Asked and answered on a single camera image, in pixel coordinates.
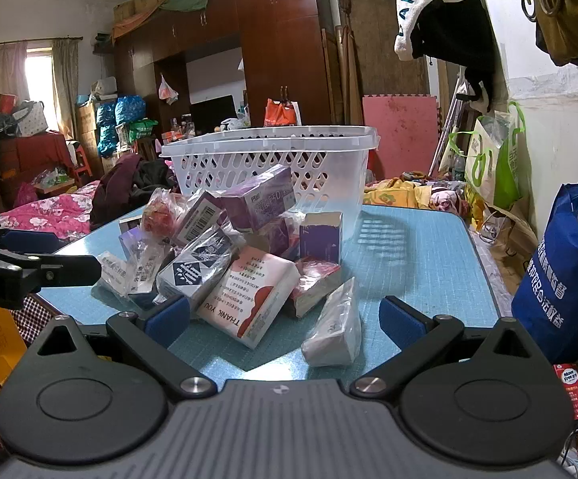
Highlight white plastic basket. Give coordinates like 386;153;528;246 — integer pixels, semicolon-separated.
159;126;380;240

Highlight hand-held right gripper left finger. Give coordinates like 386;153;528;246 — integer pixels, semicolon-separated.
30;293;217;402

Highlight green and white tote bag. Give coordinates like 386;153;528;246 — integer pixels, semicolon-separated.
447;102;527;211

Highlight brown wooden wardrobe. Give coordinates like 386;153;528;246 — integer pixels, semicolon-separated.
113;0;342;160

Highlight brown paper bag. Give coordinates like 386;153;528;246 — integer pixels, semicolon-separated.
483;194;540;281

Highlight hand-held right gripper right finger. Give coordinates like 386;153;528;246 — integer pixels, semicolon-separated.
350;295;544;401

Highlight wooden board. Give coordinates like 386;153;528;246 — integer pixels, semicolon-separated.
338;0;430;111

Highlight red cloth covered table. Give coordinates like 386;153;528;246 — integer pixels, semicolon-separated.
0;131;76;181

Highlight blue plastic bags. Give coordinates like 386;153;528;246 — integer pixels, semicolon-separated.
96;95;148;156

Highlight blue tote bag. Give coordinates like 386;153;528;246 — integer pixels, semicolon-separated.
511;183;578;366

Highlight white tissue packet red print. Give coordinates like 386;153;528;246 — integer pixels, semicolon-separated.
196;247;301;350

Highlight barcode labelled box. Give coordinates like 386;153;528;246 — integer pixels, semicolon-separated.
171;192;228;248

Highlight yellow blanket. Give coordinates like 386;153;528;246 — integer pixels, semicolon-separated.
363;176;470;211

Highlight dark blue white box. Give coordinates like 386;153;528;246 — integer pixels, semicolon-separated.
156;232;236;311

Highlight green plastic basket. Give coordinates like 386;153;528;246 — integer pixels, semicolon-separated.
128;118;159;142

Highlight small red box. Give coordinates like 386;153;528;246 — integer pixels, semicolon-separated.
552;362;578;421

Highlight white red plastic bag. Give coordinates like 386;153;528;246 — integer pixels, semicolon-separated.
158;74;179;106

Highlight dark maroon clothing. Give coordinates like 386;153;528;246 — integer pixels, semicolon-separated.
91;154;176;231

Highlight orange and white bag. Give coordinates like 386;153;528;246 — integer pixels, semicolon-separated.
263;87;303;129

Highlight window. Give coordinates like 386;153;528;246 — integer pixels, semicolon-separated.
24;50;56;131

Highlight cardboard box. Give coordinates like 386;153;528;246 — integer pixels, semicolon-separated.
114;0;138;24

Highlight clear bag with red item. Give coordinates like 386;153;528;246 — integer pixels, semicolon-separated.
141;188;186;241

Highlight black garment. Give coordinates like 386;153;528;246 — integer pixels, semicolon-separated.
413;0;500;113

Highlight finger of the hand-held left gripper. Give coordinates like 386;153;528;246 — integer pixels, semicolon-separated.
0;223;67;256
0;239;103;293

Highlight black television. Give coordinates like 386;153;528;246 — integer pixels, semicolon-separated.
189;94;238;135

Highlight metal crutch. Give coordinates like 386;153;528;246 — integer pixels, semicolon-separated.
428;67;470;176

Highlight pink foam mat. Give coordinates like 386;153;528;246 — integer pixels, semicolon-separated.
362;94;440;181

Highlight clear small box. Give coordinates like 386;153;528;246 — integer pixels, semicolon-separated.
118;228;171;296

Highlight small purple box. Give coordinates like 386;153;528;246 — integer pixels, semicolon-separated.
299;211;344;265

